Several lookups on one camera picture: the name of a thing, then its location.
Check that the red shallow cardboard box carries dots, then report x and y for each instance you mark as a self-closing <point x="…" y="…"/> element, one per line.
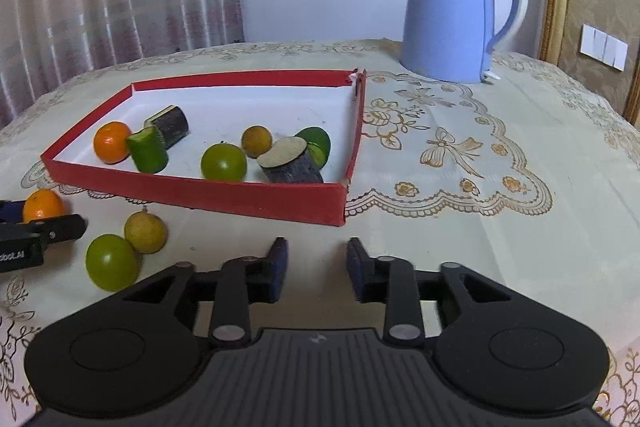
<point x="240" y="107"/>

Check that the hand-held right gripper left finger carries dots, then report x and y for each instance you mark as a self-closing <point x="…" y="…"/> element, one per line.
<point x="280" y="268"/>

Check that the white wall switch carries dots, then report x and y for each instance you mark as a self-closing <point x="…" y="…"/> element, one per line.
<point x="603" y="47"/>

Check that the yellowish longan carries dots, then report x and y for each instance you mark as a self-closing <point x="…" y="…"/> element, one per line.
<point x="145" y="233"/>
<point x="256" y="141"/>

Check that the green jujube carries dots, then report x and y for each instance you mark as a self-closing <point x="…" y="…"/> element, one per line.
<point x="112" y="263"/>
<point x="223" y="163"/>

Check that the orange tangerine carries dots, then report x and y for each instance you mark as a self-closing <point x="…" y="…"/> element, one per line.
<point x="111" y="142"/>
<point x="43" y="205"/>

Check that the blue electric kettle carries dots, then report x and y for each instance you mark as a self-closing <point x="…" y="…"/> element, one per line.
<point x="445" y="7"/>

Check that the pale round slice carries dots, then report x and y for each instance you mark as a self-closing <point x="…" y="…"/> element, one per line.
<point x="292" y="164"/>

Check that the green cucumber piece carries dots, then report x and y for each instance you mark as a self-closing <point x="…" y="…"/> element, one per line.
<point x="148" y="152"/>

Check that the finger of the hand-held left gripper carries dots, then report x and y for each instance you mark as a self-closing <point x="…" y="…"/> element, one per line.
<point x="62" y="227"/>
<point x="10" y="211"/>

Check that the dark sugarcane piece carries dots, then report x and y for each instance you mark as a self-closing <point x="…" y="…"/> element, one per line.
<point x="172" y="124"/>

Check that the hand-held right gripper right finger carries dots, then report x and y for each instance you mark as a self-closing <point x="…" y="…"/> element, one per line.
<point x="357" y="272"/>

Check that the small green cucumber end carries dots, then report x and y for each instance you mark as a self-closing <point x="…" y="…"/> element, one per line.
<point x="319" y="141"/>

